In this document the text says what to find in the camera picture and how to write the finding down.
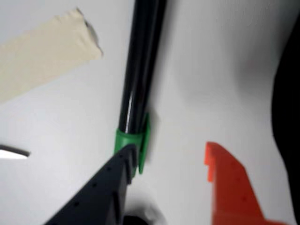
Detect green black marker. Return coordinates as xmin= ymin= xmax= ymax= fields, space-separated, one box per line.
xmin=113 ymin=0 xmax=167 ymax=175

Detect black fabric bag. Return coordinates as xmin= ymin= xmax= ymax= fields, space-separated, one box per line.
xmin=271 ymin=14 xmax=300 ymax=225

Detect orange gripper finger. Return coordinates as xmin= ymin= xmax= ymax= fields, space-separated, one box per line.
xmin=204 ymin=141 xmax=291 ymax=225

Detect long beige masking tape strip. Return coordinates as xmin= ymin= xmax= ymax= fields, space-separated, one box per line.
xmin=0 ymin=7 xmax=104 ymax=105

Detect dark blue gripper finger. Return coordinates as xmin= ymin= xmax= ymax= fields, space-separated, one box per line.
xmin=44 ymin=144 xmax=138 ymax=225

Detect blue handled scissors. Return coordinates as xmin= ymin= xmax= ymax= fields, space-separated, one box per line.
xmin=0 ymin=144 xmax=31 ymax=160

